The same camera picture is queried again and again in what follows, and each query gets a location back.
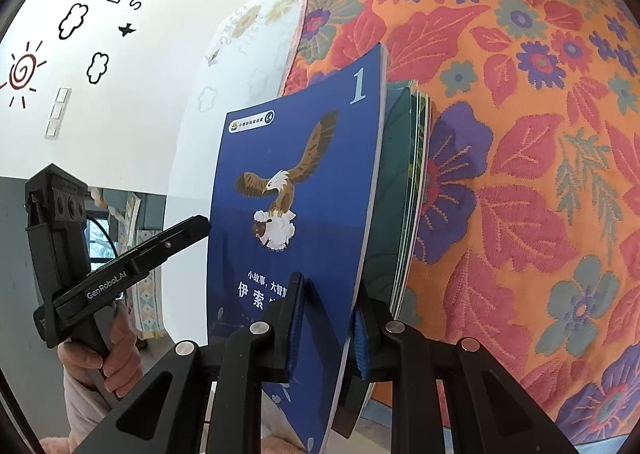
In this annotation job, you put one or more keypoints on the left hand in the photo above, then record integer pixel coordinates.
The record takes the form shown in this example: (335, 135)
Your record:
(122, 368)

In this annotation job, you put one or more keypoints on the stacked organized books pile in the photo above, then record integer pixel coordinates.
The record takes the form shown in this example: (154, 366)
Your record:
(400, 182)

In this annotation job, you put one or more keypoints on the floral orange table mat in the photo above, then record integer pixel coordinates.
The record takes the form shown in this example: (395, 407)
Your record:
(528, 235)

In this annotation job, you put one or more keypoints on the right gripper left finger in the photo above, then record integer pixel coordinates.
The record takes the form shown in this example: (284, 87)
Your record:
(207, 399)

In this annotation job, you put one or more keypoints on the pink left sleeve forearm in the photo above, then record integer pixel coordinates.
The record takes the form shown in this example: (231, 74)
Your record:
(85, 409)

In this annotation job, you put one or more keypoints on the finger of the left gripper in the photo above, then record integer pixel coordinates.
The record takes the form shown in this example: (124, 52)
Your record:
(136, 264)

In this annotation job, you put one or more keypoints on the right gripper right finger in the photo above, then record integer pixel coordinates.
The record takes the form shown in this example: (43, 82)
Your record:
(445, 396)

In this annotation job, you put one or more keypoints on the large blue book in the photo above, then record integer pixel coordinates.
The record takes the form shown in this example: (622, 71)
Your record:
(293, 192)

